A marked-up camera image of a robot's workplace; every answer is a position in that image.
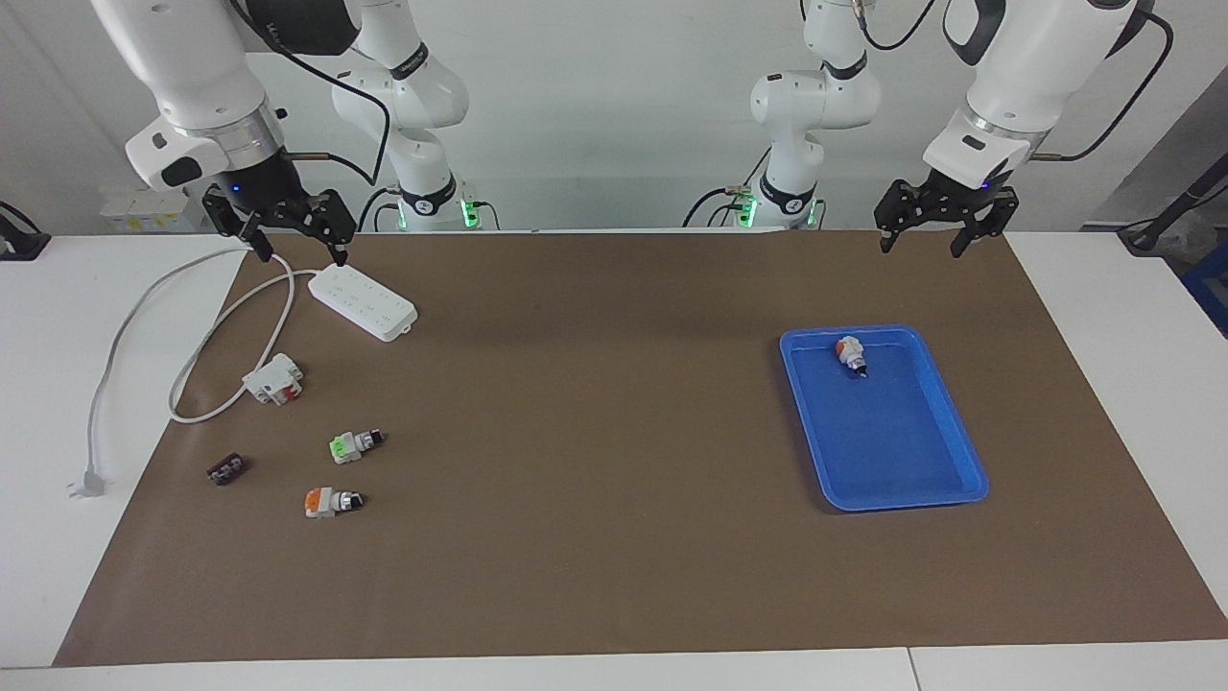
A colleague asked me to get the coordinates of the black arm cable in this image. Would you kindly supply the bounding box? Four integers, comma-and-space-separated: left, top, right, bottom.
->
230, 0, 394, 188
1031, 10, 1176, 162

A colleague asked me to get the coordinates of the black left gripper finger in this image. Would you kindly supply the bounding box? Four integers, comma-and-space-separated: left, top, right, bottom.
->
875, 180, 922, 253
951, 189, 1020, 260

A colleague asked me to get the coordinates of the blue crate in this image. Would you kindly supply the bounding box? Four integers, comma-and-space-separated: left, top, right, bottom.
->
1182, 264, 1228, 339

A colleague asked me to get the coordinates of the green white rotary switch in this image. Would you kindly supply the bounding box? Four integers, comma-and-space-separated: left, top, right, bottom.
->
329, 428, 387, 465

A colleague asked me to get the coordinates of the brown paper mat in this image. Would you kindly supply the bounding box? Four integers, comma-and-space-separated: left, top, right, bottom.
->
53, 230, 1228, 668

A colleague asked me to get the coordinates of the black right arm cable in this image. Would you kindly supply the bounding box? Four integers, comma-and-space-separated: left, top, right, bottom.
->
230, 0, 394, 188

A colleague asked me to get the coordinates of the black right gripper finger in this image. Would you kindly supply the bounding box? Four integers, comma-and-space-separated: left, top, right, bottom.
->
307, 189, 359, 267
203, 185, 275, 263

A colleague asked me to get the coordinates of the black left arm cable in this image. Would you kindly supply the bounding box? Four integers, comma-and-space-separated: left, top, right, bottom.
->
1031, 10, 1176, 162

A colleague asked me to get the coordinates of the white red switch block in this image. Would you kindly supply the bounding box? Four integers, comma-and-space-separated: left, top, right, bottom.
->
242, 352, 305, 407

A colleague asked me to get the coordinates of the white power strip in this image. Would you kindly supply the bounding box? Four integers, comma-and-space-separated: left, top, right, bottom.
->
307, 264, 419, 343

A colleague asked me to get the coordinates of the grey partition panel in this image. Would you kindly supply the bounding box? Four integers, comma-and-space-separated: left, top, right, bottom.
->
1089, 67, 1228, 231

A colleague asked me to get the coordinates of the white power cable with plug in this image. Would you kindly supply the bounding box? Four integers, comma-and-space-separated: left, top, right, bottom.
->
67, 245, 322, 500

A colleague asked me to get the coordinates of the black clamp mount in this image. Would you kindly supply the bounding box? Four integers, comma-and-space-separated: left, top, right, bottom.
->
0, 202, 51, 262

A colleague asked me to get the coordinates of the white cardboard box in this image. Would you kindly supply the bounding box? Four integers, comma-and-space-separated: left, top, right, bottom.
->
101, 185, 207, 233

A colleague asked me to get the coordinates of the blue plastic tray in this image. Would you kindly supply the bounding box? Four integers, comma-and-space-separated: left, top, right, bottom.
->
779, 324, 990, 512

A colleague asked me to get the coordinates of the black base cable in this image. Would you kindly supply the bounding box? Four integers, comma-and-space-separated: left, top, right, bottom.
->
358, 185, 399, 233
683, 187, 740, 228

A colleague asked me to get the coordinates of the black pole stand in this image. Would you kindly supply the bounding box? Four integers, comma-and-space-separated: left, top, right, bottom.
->
1118, 154, 1228, 255

